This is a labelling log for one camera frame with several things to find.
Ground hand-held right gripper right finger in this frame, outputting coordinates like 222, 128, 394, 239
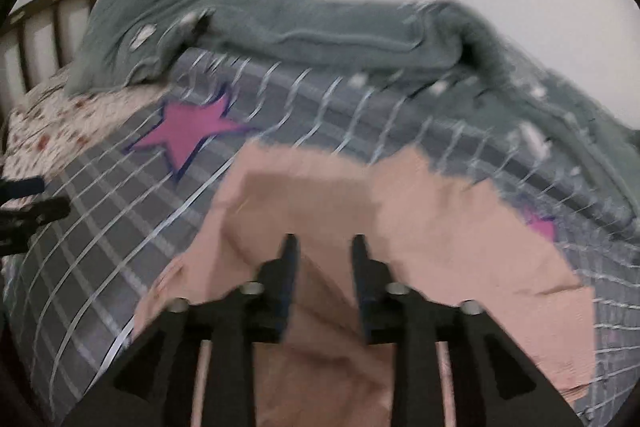
350, 234, 586, 427

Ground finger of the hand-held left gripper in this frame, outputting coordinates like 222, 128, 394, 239
0, 197, 71, 254
0, 177, 46, 204

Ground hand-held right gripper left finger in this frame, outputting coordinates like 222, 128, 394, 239
62, 234, 301, 427

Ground pink small garment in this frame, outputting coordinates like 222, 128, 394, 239
132, 142, 598, 427

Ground grey checked star blanket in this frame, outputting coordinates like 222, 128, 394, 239
2, 47, 640, 423

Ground grey-green pillow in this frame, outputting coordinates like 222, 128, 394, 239
65, 0, 221, 98

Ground grey-green quilt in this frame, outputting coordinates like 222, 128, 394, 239
175, 0, 640, 228

